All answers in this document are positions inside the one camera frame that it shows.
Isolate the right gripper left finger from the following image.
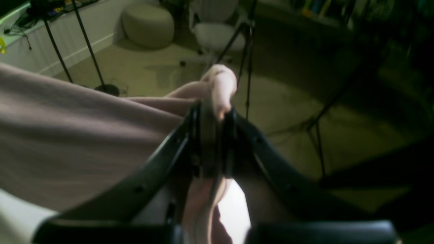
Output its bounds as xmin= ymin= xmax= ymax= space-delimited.
xmin=33 ymin=102 xmax=201 ymax=244

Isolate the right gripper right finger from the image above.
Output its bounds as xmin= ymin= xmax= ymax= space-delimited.
xmin=223 ymin=109 xmax=399 ymax=244

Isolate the dusty pink T-shirt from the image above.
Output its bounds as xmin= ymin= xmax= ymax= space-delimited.
xmin=0 ymin=64 xmax=237 ymax=244

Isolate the black stand with round base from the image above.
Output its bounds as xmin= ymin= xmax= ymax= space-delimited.
xmin=71 ymin=0 xmax=120 ymax=97

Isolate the black tripod stand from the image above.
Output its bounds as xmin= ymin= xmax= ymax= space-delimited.
xmin=214 ymin=0 xmax=380 ymax=178

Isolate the white office chair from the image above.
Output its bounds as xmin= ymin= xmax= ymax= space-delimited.
xmin=179 ymin=0 xmax=251 ymax=68

